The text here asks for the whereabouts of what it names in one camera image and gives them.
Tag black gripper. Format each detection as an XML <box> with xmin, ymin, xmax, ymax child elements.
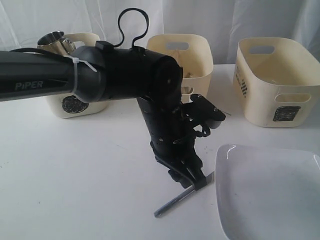
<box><xmin>137</xmin><ymin>97</ymin><xmax>208</xmax><ymax>191</ymax></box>

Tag steel table knife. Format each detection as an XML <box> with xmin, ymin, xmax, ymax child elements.
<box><xmin>153</xmin><ymin>171</ymin><xmax>216</xmax><ymax>218</ymax></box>

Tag white square plate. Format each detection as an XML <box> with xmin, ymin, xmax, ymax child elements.
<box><xmin>215</xmin><ymin>144</ymin><xmax>320</xmax><ymax>240</ymax></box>

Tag wooden chopstick long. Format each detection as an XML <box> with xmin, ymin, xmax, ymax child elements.
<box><xmin>172</xmin><ymin>49</ymin><xmax>181</xmax><ymax>66</ymax></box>

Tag steel mug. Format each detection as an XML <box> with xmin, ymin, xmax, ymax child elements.
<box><xmin>37</xmin><ymin>31</ymin><xmax>76</xmax><ymax>56</ymax></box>

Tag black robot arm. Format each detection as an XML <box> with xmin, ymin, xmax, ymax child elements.
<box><xmin>0</xmin><ymin>46</ymin><xmax>207</xmax><ymax>190</ymax></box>

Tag cream bin with triangle mark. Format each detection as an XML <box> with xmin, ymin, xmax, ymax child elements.
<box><xmin>147</xmin><ymin>34</ymin><xmax>214</xmax><ymax>103</ymax></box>

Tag cream bin with square mark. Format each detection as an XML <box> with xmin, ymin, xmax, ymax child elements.
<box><xmin>233</xmin><ymin>37</ymin><xmax>320</xmax><ymax>128</ymax></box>

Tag cream bin with circle mark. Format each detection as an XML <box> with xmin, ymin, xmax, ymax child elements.
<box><xmin>45</xmin><ymin>32</ymin><xmax>108</xmax><ymax>119</ymax></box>

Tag white curtain backdrop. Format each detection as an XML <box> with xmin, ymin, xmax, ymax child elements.
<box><xmin>0</xmin><ymin>0</ymin><xmax>320</xmax><ymax>64</ymax></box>

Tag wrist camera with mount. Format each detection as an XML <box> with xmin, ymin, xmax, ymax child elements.
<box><xmin>181</xmin><ymin>93</ymin><xmax>226</xmax><ymax>138</ymax></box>

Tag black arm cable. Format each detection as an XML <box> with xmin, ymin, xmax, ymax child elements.
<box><xmin>117</xmin><ymin>8</ymin><xmax>150</xmax><ymax>51</ymax></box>

